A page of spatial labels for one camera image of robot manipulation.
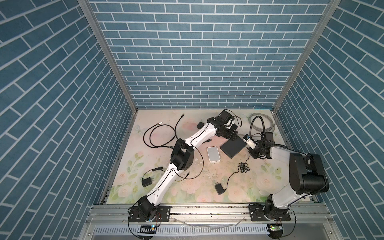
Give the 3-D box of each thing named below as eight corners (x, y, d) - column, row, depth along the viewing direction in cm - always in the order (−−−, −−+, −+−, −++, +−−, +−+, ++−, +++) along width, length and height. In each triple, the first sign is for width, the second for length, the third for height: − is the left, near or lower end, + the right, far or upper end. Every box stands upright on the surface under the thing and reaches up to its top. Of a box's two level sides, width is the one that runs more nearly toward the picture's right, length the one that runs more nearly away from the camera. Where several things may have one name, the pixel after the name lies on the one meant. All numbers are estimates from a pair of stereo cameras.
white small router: (209, 163, 93) (210, 161, 91) (206, 148, 100) (207, 147, 98) (220, 161, 94) (220, 160, 92) (216, 147, 100) (217, 145, 99)
